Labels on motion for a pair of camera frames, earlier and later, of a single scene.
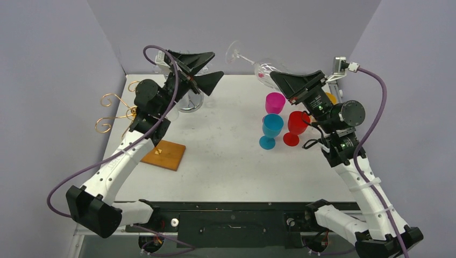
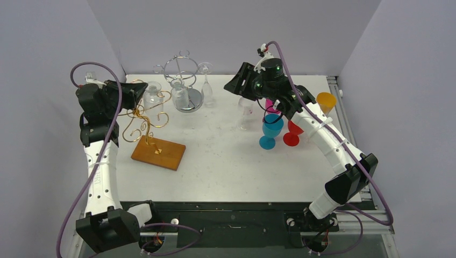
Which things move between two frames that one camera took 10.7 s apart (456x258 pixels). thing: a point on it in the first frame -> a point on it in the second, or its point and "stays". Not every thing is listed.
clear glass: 263,67 -> 246,105
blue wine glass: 272,124 stays
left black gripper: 206,82 -> 132,93
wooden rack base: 166,154 stays
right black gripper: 306,90 -> 247,80
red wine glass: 298,121 stays
